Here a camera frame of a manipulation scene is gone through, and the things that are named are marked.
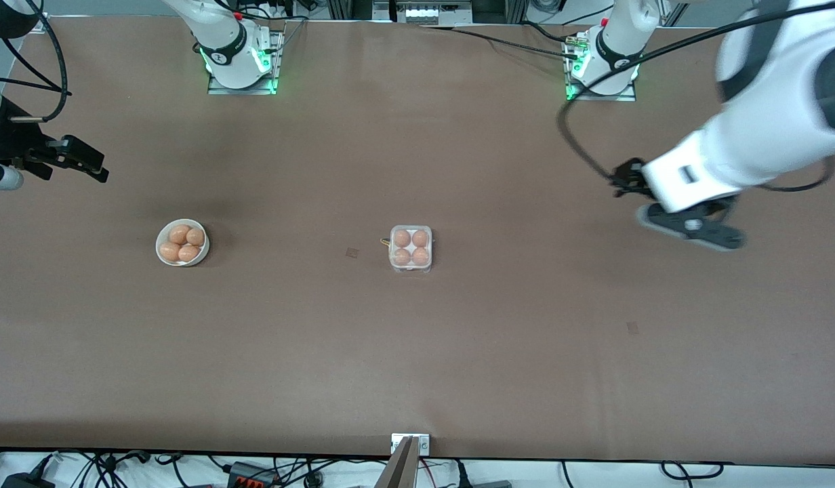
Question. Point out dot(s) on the grey electrical box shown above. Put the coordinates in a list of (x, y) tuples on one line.
[(431, 12)]

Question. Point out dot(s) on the small metal bracket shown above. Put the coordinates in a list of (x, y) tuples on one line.
[(424, 444)]

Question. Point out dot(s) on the black box with red parts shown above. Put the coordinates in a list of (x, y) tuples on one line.
[(251, 474)]

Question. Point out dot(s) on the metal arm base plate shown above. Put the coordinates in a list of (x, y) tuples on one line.
[(276, 74), (631, 95)]

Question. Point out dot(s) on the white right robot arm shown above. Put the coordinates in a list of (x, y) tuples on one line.
[(228, 41)]

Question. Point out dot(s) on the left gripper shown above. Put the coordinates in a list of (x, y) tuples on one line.
[(628, 177)]

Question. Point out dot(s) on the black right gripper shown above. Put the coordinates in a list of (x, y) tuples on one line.
[(7, 141)]

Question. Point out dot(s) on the clear plastic egg box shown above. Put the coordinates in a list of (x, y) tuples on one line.
[(411, 269)]

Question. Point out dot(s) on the white round bowl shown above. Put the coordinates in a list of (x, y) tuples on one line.
[(161, 261)]

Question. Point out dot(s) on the brown egg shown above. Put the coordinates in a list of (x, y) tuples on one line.
[(421, 256), (189, 253), (196, 236), (420, 238), (402, 257), (169, 252), (402, 238), (179, 234)]

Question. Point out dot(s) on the grey camera mount bar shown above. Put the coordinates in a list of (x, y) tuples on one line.
[(400, 471)]

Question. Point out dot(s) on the black power adapter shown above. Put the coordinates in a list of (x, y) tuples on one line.
[(24, 482)]

